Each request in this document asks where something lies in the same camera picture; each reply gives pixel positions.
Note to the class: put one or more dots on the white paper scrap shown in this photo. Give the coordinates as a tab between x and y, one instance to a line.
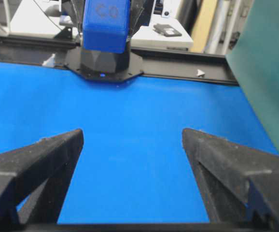
200	73

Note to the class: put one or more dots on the white office desk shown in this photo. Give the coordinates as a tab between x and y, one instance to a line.
42	19

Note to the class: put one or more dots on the black aluminium table frame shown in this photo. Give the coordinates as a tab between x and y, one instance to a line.
156	63

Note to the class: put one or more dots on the blue table cloth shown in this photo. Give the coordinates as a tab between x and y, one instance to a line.
133	167

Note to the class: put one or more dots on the green backdrop cloth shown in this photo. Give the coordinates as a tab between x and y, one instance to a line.
254	62

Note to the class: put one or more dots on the blue block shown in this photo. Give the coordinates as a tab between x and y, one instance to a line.
105	25

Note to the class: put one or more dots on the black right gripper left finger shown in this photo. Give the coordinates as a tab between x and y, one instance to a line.
34	180

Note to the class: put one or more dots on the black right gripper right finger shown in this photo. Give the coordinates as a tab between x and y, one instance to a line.
237	183

